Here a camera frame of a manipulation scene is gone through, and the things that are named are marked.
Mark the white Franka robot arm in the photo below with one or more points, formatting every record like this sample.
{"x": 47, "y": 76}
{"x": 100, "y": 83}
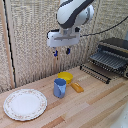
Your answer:
{"x": 74, "y": 12}

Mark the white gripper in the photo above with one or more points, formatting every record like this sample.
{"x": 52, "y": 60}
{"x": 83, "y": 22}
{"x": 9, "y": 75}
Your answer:
{"x": 63, "y": 38}

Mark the orange yellow block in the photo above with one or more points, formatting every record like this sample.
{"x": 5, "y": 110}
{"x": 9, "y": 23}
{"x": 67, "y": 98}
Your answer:
{"x": 77, "y": 87}

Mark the black dish rack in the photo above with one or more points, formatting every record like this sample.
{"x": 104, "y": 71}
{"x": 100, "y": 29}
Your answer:
{"x": 106, "y": 65}

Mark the yellow bowl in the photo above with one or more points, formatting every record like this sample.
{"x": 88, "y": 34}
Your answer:
{"x": 65, "y": 77}

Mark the blue cup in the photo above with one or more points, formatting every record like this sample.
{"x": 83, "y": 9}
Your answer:
{"x": 60, "y": 88}

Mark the black toaster oven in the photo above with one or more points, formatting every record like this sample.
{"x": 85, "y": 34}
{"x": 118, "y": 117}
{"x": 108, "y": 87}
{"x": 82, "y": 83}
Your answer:
{"x": 116, "y": 45}

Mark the white floral rimmed plate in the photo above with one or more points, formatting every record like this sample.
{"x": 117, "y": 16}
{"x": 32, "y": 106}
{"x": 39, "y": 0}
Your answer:
{"x": 25, "y": 104}

